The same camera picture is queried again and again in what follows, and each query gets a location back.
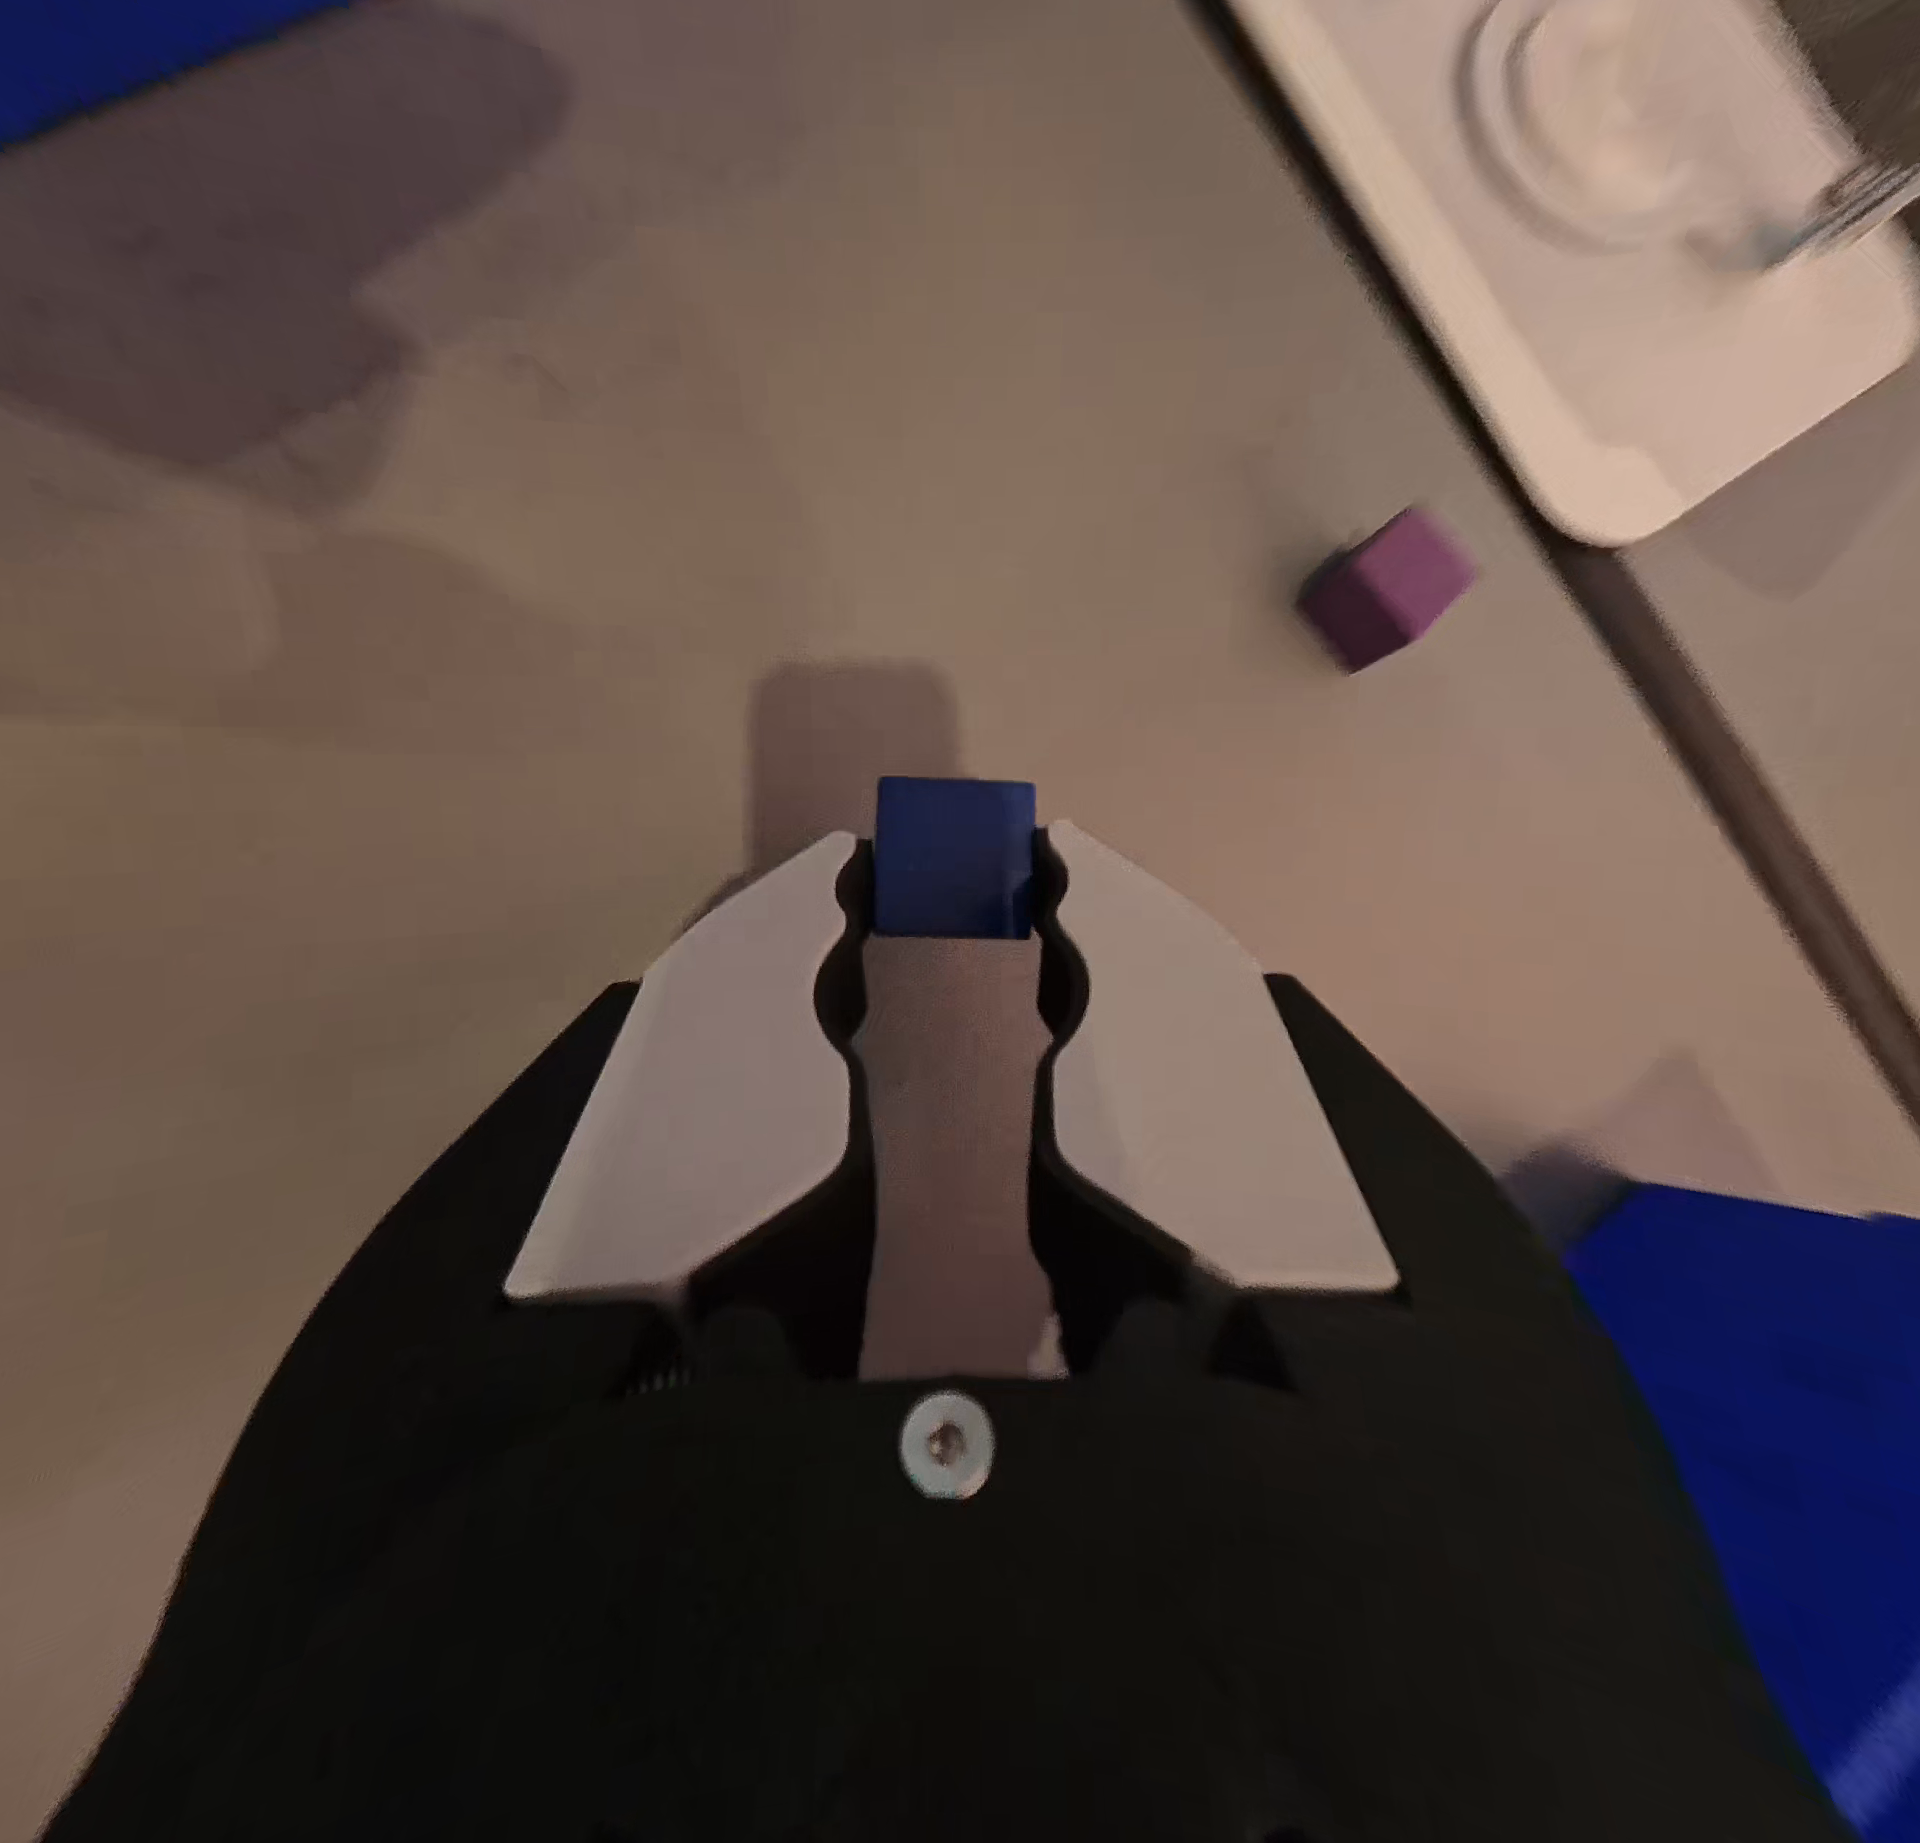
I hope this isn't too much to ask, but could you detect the purple wooden cube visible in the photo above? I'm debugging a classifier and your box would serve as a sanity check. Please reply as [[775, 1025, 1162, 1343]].
[[1295, 508, 1482, 674]]

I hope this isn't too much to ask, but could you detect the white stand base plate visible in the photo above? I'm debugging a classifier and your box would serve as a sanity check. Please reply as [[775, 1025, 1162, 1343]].
[[1199, 0, 1920, 544]]

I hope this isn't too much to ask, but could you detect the blue wooden cube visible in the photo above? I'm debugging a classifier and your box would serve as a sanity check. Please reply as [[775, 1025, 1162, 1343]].
[[871, 775, 1040, 943]]

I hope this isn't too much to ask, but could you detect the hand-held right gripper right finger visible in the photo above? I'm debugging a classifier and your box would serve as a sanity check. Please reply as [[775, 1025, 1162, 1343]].
[[1032, 822, 1406, 1350]]

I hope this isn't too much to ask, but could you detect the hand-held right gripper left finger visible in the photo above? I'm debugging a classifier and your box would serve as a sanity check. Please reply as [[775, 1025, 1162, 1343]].
[[499, 828, 871, 1350]]

